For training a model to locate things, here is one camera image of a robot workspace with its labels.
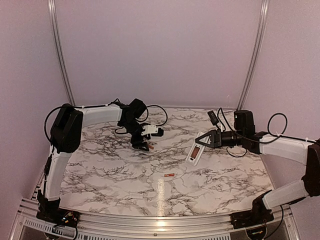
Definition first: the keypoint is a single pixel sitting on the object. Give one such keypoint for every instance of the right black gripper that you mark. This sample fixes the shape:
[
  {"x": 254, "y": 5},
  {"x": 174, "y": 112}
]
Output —
[{"x": 216, "y": 138}]

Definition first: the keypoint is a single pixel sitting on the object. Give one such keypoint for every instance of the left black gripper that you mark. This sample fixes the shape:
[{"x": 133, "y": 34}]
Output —
[{"x": 138, "y": 142}]

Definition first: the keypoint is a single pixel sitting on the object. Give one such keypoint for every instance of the white remote control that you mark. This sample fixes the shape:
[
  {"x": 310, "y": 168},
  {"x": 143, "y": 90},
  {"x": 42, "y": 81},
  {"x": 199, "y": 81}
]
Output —
[{"x": 196, "y": 161}]

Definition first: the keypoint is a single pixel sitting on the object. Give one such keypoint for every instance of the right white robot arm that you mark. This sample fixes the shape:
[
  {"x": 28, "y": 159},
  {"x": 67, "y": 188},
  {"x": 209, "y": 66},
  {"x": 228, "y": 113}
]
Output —
[{"x": 303, "y": 151}]

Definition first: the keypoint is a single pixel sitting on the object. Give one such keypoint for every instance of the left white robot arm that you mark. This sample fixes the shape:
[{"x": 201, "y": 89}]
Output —
[{"x": 65, "y": 138}]

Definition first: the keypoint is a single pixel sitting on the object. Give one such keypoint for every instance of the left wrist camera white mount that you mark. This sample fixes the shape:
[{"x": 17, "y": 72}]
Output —
[{"x": 150, "y": 130}]

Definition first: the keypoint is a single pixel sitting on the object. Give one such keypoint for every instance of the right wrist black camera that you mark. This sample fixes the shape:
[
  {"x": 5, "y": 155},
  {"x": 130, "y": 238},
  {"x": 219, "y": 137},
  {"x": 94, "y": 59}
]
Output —
[{"x": 215, "y": 120}]

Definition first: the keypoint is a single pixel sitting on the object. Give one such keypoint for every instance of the right aluminium frame post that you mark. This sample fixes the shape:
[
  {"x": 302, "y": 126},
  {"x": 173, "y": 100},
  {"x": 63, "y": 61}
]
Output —
[{"x": 261, "y": 27}]

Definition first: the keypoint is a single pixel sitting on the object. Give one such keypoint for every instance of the aluminium frame post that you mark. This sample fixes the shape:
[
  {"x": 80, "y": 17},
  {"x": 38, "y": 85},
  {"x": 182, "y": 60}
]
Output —
[
  {"x": 59, "y": 50},
  {"x": 261, "y": 27}
]

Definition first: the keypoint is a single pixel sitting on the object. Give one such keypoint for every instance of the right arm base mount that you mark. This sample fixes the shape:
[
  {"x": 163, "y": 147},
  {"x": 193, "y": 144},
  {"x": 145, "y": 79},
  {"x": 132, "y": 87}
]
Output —
[{"x": 259, "y": 214}]

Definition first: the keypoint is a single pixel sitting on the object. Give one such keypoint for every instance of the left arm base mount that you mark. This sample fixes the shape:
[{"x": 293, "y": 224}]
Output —
[{"x": 51, "y": 212}]

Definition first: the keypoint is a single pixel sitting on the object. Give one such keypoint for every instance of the front aluminium rail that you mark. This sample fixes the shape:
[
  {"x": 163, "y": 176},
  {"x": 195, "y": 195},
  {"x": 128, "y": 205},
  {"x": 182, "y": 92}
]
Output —
[{"x": 98, "y": 226}]

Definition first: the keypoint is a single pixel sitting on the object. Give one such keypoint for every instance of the left aluminium frame post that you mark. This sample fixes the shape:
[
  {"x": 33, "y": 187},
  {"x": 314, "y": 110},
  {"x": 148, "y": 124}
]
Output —
[{"x": 59, "y": 50}]

